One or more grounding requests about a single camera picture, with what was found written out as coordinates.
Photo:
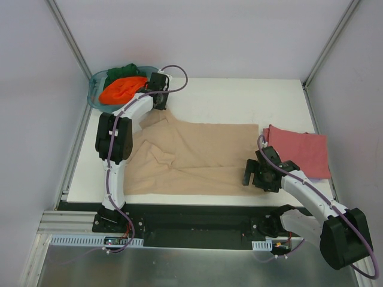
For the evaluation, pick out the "orange t shirt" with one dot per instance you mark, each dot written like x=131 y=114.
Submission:
x=122 y=90

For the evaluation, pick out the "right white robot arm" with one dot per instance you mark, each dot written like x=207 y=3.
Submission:
x=341 y=234

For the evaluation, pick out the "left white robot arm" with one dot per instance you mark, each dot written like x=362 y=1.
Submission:
x=114 y=144

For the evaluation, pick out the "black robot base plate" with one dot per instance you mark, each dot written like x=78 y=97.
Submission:
x=180 y=225

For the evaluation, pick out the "right aluminium frame post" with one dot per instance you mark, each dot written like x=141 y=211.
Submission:
x=332 y=40

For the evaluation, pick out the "folded red t shirt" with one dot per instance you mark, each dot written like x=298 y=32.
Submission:
x=307 y=150

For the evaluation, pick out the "teal plastic basket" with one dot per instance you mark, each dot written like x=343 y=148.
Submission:
x=97 y=83

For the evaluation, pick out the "green t shirt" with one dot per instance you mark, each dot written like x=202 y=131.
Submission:
x=130 y=70

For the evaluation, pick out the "left aluminium frame post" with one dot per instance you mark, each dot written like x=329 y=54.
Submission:
x=69 y=38

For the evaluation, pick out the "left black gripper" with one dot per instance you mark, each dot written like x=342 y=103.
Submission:
x=161 y=101

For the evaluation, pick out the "aluminium frame post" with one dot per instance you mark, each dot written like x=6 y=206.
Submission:
x=69 y=38
x=332 y=40

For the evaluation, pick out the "beige t shirt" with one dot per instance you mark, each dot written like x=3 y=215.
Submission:
x=175 y=157

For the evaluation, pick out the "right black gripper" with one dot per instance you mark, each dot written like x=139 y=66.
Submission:
x=249 y=172

